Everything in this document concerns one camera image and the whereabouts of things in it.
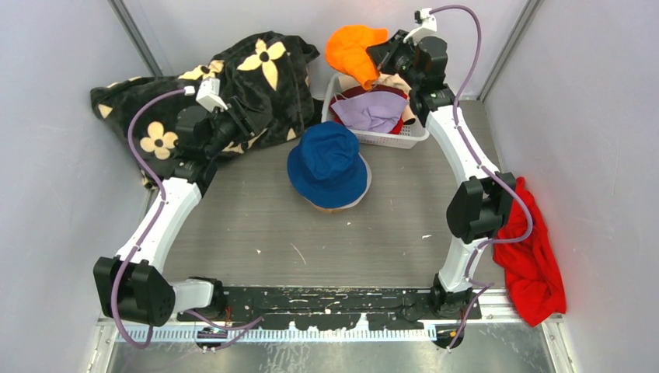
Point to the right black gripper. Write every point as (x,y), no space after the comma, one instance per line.
(383,54)

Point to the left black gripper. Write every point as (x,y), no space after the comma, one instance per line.
(249,123)

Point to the orange bucket hat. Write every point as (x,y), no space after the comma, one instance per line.
(346,52)

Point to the blue bucket hat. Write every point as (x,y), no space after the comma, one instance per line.
(327,169)

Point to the wooden hat stand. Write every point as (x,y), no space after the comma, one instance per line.
(329,210)

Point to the grey bucket hat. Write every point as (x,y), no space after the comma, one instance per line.
(363,198)

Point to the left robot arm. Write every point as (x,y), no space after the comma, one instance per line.
(174,157)

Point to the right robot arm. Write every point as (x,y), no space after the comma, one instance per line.
(482,202)

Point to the black blanket with cream flowers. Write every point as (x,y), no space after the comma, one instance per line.
(266,71)

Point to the lilac bucket hat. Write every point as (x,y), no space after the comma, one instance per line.
(378,111)

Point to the red bucket hat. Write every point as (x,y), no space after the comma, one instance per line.
(358,90)

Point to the white plastic basket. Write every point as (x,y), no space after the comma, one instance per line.
(405,139)

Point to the red cloth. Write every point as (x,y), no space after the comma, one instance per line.
(531,274)

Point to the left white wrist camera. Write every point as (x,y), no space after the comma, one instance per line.
(207,95)

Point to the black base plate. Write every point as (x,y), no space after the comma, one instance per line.
(324,309)

